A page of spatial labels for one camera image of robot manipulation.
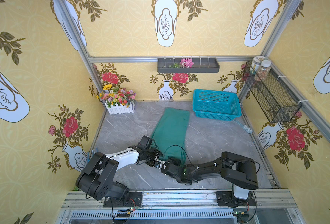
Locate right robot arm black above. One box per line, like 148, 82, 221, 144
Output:
159, 152, 260, 208

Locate jar with colourful beads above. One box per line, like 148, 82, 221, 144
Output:
255, 60, 272, 81

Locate small brush clear handle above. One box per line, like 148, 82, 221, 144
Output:
233, 119, 253, 134

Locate teal plastic basket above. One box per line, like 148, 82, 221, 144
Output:
193, 89, 242, 121

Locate dark grey wall shelf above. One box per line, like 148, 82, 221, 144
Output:
157, 57, 220, 73

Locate jar with yellow label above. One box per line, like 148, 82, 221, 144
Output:
250, 56, 267, 74

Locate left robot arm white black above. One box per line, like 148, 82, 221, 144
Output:
76, 146, 163, 206

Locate flower box white fence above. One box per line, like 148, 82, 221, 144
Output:
96, 84, 136, 115

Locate pink artificial flower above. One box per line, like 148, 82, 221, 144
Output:
180, 58, 194, 68

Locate black wire mesh basket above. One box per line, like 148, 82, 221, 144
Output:
240, 61, 302, 124

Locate green long pants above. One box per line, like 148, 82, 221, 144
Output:
152, 107, 190, 166

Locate toy rake yellow handle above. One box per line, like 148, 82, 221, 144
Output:
87, 150, 95, 160

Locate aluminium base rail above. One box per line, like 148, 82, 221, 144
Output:
56, 189, 306, 224

